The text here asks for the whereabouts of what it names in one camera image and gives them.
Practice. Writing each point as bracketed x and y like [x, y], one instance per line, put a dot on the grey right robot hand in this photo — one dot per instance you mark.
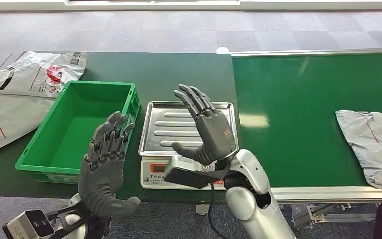
[215, 135]

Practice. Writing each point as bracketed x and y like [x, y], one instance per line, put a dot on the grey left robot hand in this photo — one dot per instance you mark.
[100, 178]

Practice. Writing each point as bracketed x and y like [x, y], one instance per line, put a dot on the grey courier package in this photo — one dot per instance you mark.
[372, 148]

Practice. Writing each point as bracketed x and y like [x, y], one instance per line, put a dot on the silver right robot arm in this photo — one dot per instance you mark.
[257, 204]

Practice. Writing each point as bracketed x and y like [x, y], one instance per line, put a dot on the steel scale tray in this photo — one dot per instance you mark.
[168, 132]

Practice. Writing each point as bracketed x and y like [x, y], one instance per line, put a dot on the green plastic crate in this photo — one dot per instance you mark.
[75, 132]

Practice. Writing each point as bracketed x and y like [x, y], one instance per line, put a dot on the white digital scale base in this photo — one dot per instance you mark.
[153, 176]

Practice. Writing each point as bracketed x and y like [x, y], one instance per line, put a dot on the grey table foot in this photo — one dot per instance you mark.
[203, 209]

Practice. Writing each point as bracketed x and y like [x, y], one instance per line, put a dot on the small white round object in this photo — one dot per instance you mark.
[222, 50]

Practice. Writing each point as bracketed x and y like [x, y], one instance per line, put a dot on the white courier bag red logo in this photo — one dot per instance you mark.
[32, 74]

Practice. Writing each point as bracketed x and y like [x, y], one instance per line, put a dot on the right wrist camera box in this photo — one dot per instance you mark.
[191, 175]

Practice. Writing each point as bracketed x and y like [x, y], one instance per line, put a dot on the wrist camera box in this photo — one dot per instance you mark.
[29, 226]
[191, 175]

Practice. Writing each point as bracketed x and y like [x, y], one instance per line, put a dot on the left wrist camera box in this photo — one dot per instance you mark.
[29, 226]

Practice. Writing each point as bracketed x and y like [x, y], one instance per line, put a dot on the aluminium conveyor support frame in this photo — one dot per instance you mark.
[319, 214]

